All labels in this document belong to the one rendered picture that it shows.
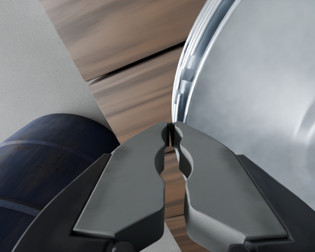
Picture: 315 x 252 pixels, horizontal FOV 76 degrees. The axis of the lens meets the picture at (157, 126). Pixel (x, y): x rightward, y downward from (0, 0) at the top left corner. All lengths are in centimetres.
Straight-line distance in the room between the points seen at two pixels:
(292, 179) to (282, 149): 3
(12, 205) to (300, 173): 36
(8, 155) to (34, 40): 28
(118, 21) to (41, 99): 50
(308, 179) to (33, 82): 61
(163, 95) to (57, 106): 49
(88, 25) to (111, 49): 2
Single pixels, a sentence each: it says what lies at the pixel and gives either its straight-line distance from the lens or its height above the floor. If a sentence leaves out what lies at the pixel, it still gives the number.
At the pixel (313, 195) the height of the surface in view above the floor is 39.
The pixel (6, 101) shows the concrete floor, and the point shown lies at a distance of 71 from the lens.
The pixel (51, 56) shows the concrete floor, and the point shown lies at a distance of 60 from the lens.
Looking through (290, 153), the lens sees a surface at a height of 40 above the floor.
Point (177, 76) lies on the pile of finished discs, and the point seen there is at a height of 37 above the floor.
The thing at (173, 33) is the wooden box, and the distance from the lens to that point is 17.
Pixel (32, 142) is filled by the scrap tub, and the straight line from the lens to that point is 51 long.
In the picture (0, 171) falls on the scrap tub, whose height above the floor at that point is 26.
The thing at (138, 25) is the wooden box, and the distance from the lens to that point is 17.
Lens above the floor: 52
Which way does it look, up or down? 62 degrees down
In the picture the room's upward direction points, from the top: 177 degrees counter-clockwise
